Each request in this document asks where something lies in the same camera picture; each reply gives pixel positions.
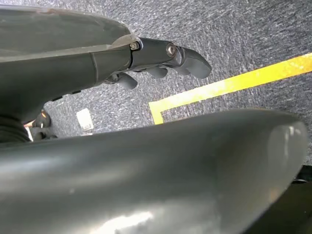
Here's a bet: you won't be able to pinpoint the ribbed grey left arm sleeve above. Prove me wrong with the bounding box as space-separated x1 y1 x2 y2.
0 115 32 144

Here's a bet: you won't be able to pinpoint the floor socket with black plug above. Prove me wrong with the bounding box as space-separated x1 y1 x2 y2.
23 109 58 142

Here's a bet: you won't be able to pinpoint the long yellow floor tape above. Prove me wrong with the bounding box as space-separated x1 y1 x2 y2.
149 52 312 126

